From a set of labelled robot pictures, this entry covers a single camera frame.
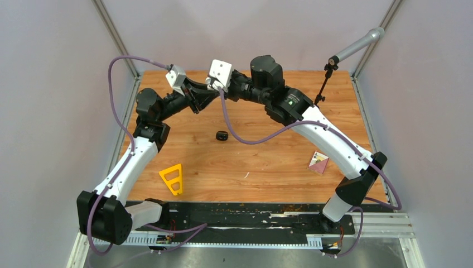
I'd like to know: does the yellow triangular plastic piece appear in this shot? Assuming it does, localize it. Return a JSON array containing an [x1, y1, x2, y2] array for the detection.
[[158, 164, 184, 196]]

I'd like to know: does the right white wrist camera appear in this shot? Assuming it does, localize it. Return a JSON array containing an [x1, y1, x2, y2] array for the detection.
[[205, 59, 234, 93]]

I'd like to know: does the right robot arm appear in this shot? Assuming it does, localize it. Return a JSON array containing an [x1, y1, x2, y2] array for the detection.
[[212, 55, 387, 233]]

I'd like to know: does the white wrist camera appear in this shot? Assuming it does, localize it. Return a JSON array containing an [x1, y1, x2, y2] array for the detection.
[[165, 65, 187, 96], [205, 59, 234, 93]]

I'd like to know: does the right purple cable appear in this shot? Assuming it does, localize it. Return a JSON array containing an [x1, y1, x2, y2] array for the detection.
[[219, 88, 402, 258]]

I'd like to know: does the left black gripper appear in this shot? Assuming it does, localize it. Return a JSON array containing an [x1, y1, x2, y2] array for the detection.
[[157, 77, 220, 122]]

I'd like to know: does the grey metal cylinder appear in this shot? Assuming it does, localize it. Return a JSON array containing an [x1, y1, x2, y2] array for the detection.
[[328, 27, 385, 66]]

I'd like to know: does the red playing card box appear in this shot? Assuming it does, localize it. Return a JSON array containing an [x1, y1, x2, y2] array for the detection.
[[307, 151, 330, 175]]

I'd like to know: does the black tripod stand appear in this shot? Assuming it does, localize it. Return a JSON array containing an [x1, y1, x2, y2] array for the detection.
[[314, 63, 339, 106]]

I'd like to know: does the white slotted cable duct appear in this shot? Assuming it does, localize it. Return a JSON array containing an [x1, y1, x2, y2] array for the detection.
[[126, 233, 324, 249]]

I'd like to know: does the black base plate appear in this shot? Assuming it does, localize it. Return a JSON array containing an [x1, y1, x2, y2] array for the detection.
[[134, 201, 356, 236]]

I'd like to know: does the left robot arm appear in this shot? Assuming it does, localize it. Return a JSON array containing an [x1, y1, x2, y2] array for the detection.
[[76, 78, 220, 245]]

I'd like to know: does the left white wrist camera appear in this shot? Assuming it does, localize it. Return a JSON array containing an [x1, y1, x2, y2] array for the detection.
[[165, 65, 187, 96]]

